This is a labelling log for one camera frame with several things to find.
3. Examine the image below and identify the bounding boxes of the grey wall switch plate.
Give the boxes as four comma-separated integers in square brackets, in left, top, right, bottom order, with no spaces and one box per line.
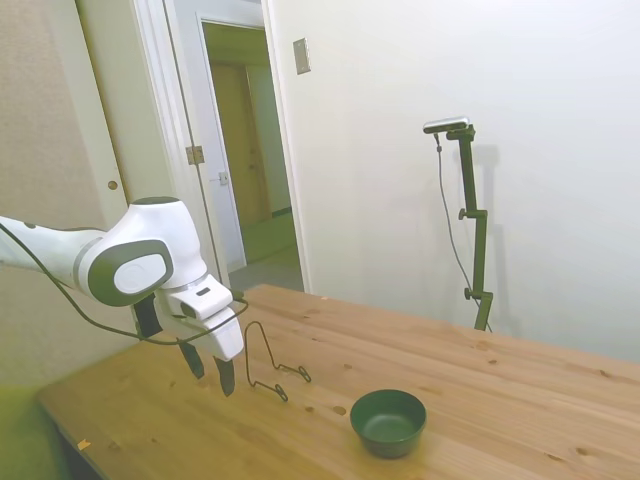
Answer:
[292,37,312,76]

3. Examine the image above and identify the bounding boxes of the silver exterior camera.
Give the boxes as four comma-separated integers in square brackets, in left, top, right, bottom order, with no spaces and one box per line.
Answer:
[422,115,472,135]

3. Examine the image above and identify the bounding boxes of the dark green bowl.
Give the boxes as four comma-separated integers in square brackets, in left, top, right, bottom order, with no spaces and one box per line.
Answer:
[349,389,428,460]

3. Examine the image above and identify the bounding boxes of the black wire stand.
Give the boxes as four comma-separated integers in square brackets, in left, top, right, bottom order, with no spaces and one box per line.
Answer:
[244,321,312,404]

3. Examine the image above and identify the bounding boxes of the black jointed camera stand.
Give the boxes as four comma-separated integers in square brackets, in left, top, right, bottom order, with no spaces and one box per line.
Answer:
[444,125,494,332]

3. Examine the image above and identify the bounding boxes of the black wrist bracket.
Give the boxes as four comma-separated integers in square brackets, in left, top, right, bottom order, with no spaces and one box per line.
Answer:
[131,295,164,340]

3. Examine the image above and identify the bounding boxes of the white open door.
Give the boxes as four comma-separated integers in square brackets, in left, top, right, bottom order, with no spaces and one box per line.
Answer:
[74,0,232,291]

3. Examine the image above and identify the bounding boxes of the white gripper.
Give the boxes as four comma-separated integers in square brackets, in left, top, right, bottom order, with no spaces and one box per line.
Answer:
[167,304,247,398]

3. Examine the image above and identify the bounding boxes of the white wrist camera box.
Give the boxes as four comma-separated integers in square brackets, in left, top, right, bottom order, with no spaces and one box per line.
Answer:
[166,277,235,321]

